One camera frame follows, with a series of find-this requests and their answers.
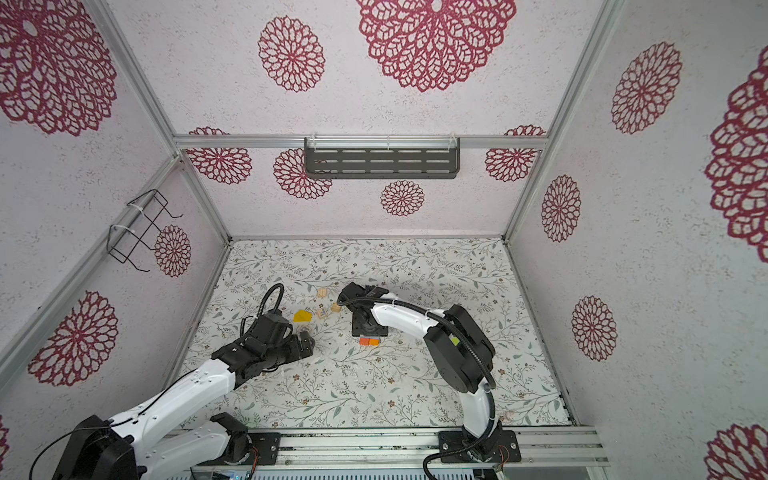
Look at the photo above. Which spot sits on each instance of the yellow triangular roof block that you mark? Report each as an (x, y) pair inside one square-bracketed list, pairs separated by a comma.
[(302, 316)]

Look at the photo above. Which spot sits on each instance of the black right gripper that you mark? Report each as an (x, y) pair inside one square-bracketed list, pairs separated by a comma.
[(356, 330)]

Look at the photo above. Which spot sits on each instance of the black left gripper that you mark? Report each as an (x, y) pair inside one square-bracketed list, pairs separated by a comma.
[(297, 351)]

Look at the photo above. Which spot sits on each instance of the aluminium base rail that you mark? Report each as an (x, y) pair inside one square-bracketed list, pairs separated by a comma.
[(398, 453)]

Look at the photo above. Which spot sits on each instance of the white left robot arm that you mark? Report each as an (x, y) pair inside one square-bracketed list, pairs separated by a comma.
[(138, 443)]

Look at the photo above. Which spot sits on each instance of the black wire wall basket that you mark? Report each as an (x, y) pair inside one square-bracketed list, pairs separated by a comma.
[(125, 237)]

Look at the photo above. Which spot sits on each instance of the grey slotted wall shelf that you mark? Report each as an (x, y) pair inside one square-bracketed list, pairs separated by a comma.
[(336, 159)]

